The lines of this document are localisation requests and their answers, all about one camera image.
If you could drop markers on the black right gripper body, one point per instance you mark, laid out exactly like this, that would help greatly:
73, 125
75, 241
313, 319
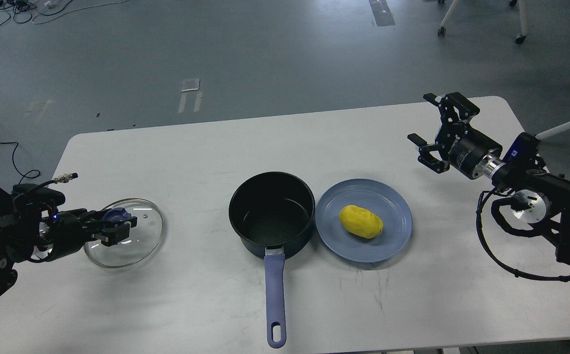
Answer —
464, 147

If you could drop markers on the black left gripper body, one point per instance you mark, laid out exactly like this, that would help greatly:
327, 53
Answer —
71, 230

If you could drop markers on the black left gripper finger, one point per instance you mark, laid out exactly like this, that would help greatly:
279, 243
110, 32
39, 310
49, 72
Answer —
110, 236
103, 220

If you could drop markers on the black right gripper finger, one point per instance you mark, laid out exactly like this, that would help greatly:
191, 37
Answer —
456, 111
425, 156

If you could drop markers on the glass lid blue knob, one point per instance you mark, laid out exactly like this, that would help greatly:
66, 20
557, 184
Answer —
140, 241

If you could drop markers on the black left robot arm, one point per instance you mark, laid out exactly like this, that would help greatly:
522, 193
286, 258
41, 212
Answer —
33, 229

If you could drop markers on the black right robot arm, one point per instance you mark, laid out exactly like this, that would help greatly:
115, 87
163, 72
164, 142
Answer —
530, 202

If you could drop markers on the blue plate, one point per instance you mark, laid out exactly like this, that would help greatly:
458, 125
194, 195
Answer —
375, 196

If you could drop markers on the dark blue saucepan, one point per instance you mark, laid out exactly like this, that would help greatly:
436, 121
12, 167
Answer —
273, 215

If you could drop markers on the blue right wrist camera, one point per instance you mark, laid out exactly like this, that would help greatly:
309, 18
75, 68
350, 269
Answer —
523, 150

